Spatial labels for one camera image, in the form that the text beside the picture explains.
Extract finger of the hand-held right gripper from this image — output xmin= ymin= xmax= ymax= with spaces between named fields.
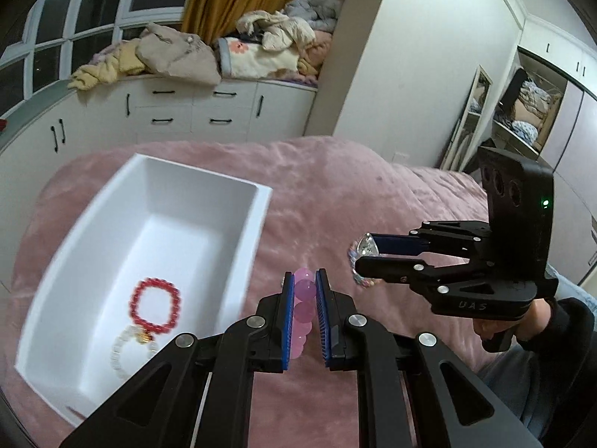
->
xmin=355 ymin=251 xmax=495 ymax=309
xmin=372 ymin=220 xmax=493 ymax=259

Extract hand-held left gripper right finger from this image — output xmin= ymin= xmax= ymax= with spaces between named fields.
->
xmin=315 ymin=269 xmax=544 ymax=448

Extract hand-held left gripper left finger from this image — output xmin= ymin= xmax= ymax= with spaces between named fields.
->
xmin=60 ymin=271 xmax=297 ymax=448

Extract pink bead bracelet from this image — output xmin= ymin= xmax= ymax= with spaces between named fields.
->
xmin=290 ymin=266 xmax=321 ymax=360

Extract clear crystal bracelet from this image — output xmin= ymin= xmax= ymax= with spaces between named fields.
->
xmin=347 ymin=232 xmax=381 ymax=288

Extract white rectangular box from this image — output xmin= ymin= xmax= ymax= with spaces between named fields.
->
xmin=14 ymin=152 xmax=274 ymax=430

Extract person's right forearm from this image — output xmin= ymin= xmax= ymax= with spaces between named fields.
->
xmin=532 ymin=296 xmax=597 ymax=361

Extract person's right hand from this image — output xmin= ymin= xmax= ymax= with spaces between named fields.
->
xmin=515 ymin=297 xmax=559 ymax=342

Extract pink fluffy blanket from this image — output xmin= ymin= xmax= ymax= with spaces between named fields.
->
xmin=8 ymin=136 xmax=514 ymax=448

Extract leaning framed mirror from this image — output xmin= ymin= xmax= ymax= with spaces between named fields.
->
xmin=440 ymin=65 xmax=494 ymax=171

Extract person's jeans leg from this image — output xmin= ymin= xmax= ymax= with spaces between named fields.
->
xmin=478 ymin=264 xmax=597 ymax=440

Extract white wardrobe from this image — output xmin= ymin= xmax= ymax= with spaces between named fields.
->
xmin=489 ymin=13 xmax=597 ymax=285

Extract pink folded cloth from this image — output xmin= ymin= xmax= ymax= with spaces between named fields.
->
xmin=297 ymin=30 xmax=333 ymax=76

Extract floral print blanket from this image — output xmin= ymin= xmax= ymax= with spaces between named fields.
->
xmin=215 ymin=36 xmax=300 ymax=81

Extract cream crumpled cloth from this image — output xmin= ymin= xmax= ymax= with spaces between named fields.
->
xmin=235 ymin=9 xmax=319 ymax=53

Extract grey quilt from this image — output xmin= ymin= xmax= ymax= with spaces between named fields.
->
xmin=282 ymin=0 xmax=347 ymax=34

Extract white drawer cabinet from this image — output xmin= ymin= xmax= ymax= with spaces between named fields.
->
xmin=0 ymin=74 xmax=319 ymax=290

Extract beige garment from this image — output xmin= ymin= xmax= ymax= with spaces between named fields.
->
xmin=138 ymin=22 xmax=223 ymax=86

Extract pale yellow garment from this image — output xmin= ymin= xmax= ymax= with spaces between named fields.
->
xmin=67 ymin=39 xmax=146 ymax=92

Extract white framed window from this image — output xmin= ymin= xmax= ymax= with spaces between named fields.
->
xmin=0 ymin=0 xmax=201 ymax=119

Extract red bead bracelet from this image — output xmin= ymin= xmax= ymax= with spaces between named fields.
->
xmin=129 ymin=277 xmax=182 ymax=336

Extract white bead bracelet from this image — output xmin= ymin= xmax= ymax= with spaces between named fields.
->
xmin=110 ymin=327 xmax=160 ymax=382

